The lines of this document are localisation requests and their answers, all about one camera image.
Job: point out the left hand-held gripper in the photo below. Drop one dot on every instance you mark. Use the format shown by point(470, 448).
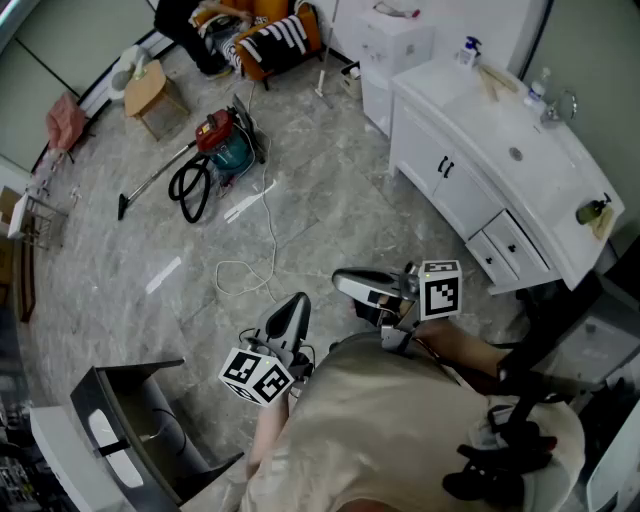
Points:
point(250, 375)

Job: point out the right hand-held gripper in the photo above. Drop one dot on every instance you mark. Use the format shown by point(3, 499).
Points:
point(440, 295)

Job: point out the person's right forearm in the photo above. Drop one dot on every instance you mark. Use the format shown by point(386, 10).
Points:
point(460, 345)

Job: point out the person's left forearm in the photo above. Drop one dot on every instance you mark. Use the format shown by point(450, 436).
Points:
point(267, 430)

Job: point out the person's right hand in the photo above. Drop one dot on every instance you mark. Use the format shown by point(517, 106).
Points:
point(390, 304)

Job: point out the person's beige shirt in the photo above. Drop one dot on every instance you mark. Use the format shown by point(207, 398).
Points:
point(380, 425)

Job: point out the dark grey open cabinet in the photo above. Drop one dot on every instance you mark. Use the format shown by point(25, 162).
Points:
point(145, 400)

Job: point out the white vanity sink cabinet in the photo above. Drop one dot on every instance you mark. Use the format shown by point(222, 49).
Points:
point(450, 130)

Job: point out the red and teal vacuum cleaner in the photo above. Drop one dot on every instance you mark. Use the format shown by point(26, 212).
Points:
point(225, 150)

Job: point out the black flat panel device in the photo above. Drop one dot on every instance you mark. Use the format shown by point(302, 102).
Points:
point(535, 345)

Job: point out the metal vacuum wand with nozzle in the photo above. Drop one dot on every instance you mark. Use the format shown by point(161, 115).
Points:
point(150, 178)

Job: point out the small white waste bin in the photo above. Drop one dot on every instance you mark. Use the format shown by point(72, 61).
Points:
point(350, 85)

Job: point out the white oblong panel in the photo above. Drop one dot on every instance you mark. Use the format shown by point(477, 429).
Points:
point(107, 425)

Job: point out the crumpled white tissue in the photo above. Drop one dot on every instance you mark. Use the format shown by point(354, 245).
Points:
point(355, 73)

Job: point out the orange sofa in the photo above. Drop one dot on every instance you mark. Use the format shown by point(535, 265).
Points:
point(255, 70)

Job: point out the green soap dispenser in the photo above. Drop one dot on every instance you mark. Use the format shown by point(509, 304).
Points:
point(590, 211)

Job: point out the white drawer cabinet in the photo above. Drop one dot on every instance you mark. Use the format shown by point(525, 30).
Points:
point(395, 45)

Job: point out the white floor mop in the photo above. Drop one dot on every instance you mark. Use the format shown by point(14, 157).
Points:
point(328, 45)

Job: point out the beige towel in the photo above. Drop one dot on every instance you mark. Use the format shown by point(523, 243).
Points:
point(495, 80)

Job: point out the small beige cloth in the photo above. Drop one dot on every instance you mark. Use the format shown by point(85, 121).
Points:
point(605, 225)

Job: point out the black blanket with white stripes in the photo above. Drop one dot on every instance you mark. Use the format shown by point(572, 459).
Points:
point(275, 45)

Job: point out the white blue spray bottle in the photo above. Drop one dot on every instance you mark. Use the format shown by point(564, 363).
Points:
point(469, 52)

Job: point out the chrome faucet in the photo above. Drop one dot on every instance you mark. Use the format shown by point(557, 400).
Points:
point(552, 112)

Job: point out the clear plastic bottle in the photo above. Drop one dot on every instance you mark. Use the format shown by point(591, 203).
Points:
point(536, 92)

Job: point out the wooden board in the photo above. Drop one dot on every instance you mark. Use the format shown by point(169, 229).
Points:
point(25, 285)

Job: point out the white block counter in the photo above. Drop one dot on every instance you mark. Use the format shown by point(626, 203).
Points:
point(55, 450)

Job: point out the wooden coffee table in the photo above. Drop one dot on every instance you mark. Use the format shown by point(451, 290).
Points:
point(147, 90)

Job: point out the white black striped blanket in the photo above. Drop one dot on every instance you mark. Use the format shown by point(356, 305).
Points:
point(229, 50)

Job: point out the white board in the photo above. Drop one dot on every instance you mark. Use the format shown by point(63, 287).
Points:
point(17, 217)

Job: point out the white round fan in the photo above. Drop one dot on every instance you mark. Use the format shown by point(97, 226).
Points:
point(120, 82)

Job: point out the small green white item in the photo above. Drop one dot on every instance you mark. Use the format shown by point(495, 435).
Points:
point(140, 69)

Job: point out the pink cloth covered chair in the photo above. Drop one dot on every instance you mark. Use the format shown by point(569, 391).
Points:
point(65, 122)

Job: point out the brown cardboard box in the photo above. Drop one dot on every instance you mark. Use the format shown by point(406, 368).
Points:
point(7, 200)

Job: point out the dark cluttered shelving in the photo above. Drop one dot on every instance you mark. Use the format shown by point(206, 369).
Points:
point(10, 475)

